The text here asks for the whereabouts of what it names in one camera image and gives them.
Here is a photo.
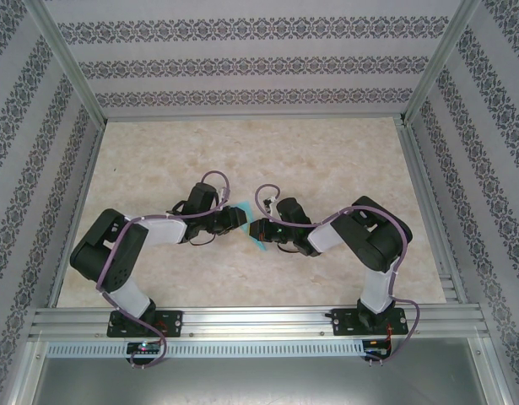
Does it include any grey metal sheet panel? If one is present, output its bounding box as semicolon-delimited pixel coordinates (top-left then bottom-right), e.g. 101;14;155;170
30;357;507;405

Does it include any right aluminium frame post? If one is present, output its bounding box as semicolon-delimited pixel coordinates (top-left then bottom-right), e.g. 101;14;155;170
400;0;484;127

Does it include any aluminium frame post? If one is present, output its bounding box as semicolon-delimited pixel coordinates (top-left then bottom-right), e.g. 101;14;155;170
400;0;484;127
24;0;107;127

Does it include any aluminium mounting rail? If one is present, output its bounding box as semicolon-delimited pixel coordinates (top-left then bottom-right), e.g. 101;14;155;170
29;305;490;342

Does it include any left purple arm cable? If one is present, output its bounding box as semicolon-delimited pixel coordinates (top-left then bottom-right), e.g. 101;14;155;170
95;170;231;370

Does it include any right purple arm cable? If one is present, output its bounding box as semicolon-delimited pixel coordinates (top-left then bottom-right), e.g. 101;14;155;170
254;183;420;368

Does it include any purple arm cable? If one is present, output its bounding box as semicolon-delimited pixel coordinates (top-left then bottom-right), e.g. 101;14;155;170
95;170;231;370
254;183;420;368

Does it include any light blue paper sheet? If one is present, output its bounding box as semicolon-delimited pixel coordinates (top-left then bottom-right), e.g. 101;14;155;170
231;201;268;253

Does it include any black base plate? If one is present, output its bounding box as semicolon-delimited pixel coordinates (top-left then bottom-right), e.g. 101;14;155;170
106;310;184;338
331;307;410;338

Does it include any left small circuit board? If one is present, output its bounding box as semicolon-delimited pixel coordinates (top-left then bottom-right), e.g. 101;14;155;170
127;342;164;354

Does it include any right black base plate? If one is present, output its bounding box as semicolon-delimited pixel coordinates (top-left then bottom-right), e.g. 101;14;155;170
331;307;410;338

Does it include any right small circuit board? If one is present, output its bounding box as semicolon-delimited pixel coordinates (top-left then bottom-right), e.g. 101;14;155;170
363;339;392;360

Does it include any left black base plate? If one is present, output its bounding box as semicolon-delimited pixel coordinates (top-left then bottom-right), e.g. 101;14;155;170
106;310;184;338

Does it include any small circuit board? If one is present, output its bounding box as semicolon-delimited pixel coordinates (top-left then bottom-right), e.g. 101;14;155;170
363;339;392;360
127;342;164;354

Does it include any left aluminium frame post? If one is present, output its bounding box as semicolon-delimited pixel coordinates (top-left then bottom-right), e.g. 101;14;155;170
24;0;107;127

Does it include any slotted grey cable duct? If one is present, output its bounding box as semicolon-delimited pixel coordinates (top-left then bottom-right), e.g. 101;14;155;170
46;340;368;359

